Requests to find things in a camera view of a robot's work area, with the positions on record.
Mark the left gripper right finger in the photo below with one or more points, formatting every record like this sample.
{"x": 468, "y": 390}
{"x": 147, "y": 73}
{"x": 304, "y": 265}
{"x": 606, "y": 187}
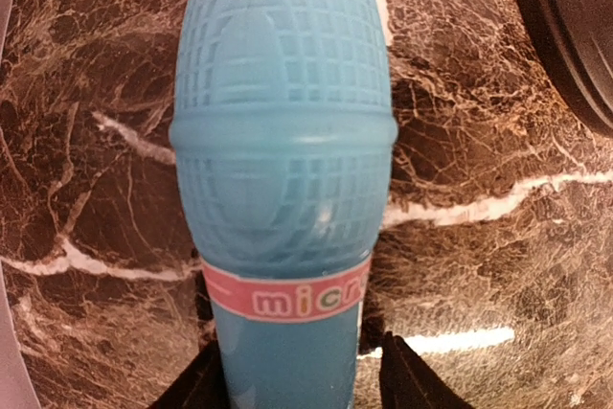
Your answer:
{"x": 407, "y": 382}

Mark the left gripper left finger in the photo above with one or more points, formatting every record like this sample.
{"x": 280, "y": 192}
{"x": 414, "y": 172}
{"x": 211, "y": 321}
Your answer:
{"x": 200, "y": 386}

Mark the black stand of blue microphone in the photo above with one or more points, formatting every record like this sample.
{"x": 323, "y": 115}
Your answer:
{"x": 573, "y": 40}

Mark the blue toy microphone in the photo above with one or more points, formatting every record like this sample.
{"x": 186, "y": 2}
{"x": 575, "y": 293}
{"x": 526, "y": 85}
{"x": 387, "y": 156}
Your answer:
{"x": 283, "y": 134}

